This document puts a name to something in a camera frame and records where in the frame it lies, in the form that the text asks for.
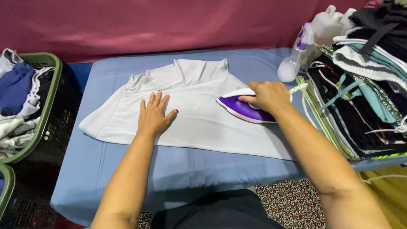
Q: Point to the clear spray bottle purple nozzle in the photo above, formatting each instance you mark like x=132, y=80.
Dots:
x=294, y=59

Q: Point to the person's left hand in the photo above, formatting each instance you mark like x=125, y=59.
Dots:
x=154, y=118

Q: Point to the white shirt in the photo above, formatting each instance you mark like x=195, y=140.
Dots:
x=203, y=117

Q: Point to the stack of folded clothes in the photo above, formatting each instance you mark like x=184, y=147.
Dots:
x=365, y=89

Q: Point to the green basket rim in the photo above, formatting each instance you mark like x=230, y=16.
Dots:
x=5, y=187

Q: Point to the person's right hand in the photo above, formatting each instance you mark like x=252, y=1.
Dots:
x=270, y=97

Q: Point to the red patterned floor mat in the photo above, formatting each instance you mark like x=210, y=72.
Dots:
x=289, y=205

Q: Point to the maroon sofa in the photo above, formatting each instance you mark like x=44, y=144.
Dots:
x=159, y=27

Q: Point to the blue ironing board cover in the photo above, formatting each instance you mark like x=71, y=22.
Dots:
x=178, y=171

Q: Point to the green laundry basket with clothes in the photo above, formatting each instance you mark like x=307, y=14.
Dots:
x=22, y=101

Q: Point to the person's dark shorts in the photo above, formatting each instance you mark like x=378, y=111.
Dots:
x=216, y=211

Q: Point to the woven wicker basket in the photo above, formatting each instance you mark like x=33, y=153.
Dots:
x=309, y=54

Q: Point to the white plastic jug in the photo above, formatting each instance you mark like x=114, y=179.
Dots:
x=329, y=24

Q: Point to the purple and white clothes iron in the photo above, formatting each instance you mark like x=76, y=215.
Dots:
x=241, y=109

